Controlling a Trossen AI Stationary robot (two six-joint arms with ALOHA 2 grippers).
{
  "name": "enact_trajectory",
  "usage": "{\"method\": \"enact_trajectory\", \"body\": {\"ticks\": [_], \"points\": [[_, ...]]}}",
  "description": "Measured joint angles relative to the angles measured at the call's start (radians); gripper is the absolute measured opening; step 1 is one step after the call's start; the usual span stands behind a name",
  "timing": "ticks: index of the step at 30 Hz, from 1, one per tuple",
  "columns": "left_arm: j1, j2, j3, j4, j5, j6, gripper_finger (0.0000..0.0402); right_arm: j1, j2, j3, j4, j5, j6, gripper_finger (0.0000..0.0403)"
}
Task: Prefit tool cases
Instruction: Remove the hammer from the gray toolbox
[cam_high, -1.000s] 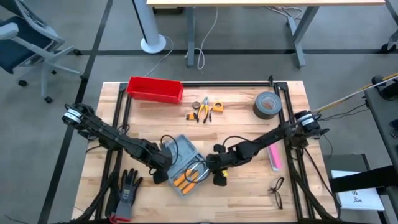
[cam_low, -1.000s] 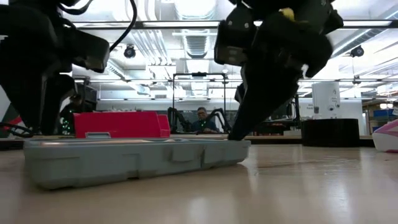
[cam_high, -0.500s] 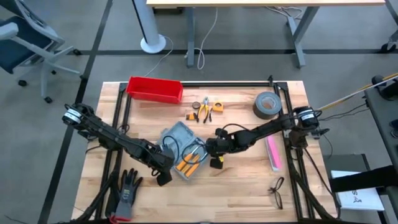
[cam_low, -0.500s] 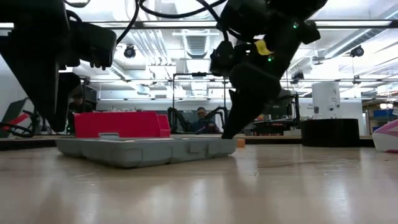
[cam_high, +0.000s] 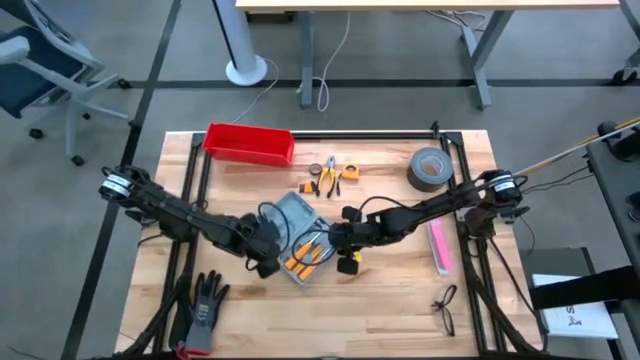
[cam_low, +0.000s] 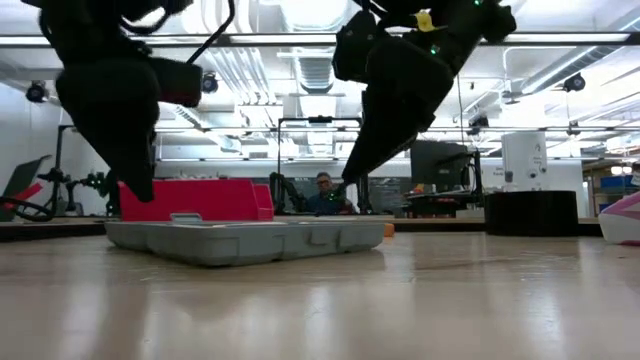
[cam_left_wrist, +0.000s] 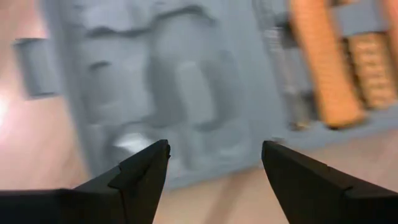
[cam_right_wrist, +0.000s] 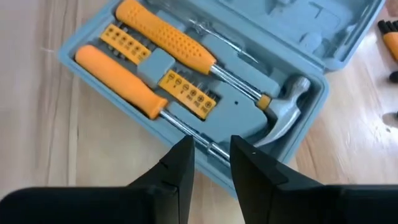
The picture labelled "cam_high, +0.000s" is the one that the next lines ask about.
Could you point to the grey chair leg with caster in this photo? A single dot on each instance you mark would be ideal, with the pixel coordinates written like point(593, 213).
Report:
point(625, 76)

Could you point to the black diagonal frame brace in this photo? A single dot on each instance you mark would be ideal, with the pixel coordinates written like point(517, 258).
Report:
point(495, 312)
point(160, 320)

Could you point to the red plastic bin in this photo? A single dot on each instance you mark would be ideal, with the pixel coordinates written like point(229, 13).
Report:
point(247, 145)

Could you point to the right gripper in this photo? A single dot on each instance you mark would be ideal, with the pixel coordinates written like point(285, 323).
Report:
point(365, 232)

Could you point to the pink white sanding block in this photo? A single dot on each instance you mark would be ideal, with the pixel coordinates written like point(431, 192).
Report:
point(442, 250)

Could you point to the yellow white rod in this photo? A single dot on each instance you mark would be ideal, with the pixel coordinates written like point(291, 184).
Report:
point(575, 149)

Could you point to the white printed paper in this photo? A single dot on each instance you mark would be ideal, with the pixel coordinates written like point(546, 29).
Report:
point(575, 322)

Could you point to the black flat bar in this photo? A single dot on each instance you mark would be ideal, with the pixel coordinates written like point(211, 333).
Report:
point(580, 290)

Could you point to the small black tape roll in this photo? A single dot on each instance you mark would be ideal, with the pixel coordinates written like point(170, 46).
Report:
point(310, 169)

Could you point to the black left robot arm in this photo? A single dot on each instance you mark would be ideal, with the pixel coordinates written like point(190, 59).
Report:
point(190, 220)

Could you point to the grey duct tape roll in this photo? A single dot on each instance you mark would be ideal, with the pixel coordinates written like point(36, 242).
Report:
point(417, 177)

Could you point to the grey floor box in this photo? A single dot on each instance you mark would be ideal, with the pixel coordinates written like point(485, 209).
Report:
point(550, 260)

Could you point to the dark framed eyeglasses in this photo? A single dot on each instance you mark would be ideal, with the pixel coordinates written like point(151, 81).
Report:
point(440, 304)

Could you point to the grey plastic tool case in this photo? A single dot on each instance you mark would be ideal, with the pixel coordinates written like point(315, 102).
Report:
point(300, 215)

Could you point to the black aluminium table frame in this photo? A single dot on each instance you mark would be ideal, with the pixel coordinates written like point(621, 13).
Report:
point(350, 135)

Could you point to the pole with round white base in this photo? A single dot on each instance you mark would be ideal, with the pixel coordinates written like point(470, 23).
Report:
point(245, 70)

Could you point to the grey blue office chair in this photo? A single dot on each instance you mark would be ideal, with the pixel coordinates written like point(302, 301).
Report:
point(30, 75)

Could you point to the yellow tape measure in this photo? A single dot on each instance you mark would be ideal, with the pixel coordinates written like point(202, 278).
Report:
point(350, 174)

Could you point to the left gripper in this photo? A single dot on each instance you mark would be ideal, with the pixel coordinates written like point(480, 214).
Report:
point(262, 245)

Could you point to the orange round object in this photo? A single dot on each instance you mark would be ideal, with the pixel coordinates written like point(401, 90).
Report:
point(311, 272)

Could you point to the black grey work glove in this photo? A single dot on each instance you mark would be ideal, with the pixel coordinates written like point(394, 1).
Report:
point(202, 315)

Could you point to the wooden desk with grey legs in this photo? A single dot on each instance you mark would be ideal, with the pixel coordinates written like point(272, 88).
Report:
point(425, 4)

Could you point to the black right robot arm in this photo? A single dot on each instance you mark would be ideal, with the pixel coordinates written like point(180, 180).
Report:
point(440, 202)

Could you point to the black cart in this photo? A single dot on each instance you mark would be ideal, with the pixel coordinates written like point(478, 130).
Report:
point(615, 190)

